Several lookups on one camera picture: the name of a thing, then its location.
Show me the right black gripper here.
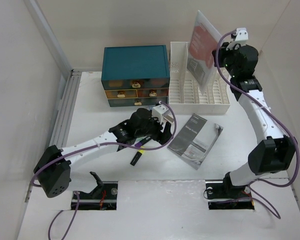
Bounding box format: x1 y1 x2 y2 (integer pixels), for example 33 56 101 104
211 41 240 78

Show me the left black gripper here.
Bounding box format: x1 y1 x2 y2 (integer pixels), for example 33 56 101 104
135 113 172 145

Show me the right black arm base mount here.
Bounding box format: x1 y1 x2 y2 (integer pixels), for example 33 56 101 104
204 180 255 210

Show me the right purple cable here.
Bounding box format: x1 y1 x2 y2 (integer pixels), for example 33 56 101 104
214 29 300 221

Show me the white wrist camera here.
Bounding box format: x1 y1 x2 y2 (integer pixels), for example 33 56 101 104
231 27 249 46
151 104 174 124

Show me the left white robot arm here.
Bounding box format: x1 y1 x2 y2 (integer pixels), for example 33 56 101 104
33 104 172 199

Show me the red booklet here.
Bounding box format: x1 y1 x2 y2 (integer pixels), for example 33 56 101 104
187 11 221 93

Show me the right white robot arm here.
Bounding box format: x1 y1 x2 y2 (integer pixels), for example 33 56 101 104
212 42 296 198

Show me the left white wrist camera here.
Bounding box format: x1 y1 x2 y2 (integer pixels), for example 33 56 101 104
151 104 174 124

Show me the white file organizer rack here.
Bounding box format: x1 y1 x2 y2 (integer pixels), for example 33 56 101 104
168 41 230 115

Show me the purple cap black highlighter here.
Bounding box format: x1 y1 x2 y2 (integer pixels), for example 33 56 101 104
134 136 152 148

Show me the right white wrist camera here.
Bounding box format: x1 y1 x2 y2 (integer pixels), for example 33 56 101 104
231 27 249 46

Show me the yellow cap black highlighter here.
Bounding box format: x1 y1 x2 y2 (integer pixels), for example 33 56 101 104
130 149 145 166

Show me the teal desktop drawer cabinet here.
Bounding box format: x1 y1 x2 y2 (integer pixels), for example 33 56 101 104
101 45 170 108

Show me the grey setup guide manual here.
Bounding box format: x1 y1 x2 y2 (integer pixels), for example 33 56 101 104
167 114 224 170

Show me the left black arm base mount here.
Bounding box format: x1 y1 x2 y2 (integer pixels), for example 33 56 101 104
78 171 119 211

